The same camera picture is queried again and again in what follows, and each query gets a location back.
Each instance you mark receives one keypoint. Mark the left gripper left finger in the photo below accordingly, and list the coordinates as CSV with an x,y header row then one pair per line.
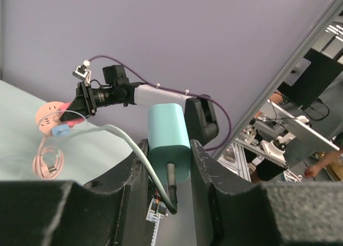
x,y
108,210

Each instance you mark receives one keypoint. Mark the small teal cube charger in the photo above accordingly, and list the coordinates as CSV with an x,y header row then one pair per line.
x,y
168,141

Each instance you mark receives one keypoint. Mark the grey cable duct rail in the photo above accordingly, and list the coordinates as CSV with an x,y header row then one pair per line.
x,y
157,210

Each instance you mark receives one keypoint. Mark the person in background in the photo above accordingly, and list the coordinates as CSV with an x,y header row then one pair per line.
x,y
298,150

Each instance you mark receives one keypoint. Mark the red pink cube charger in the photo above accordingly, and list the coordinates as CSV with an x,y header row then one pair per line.
x,y
70,118

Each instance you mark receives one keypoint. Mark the light blue cube charger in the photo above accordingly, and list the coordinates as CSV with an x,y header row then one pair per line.
x,y
60,130

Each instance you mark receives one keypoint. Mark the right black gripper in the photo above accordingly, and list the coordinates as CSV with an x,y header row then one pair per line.
x,y
89,99

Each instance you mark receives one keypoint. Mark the pink round socket hub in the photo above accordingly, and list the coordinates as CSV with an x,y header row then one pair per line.
x,y
47,117

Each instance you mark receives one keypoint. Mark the right aluminium frame post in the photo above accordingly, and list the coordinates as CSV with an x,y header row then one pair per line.
x,y
332,9

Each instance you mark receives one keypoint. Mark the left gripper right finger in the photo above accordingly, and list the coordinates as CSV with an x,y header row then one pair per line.
x,y
229,210

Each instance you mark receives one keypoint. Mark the background workbench equipment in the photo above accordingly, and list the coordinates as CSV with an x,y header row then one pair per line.
x,y
300,98

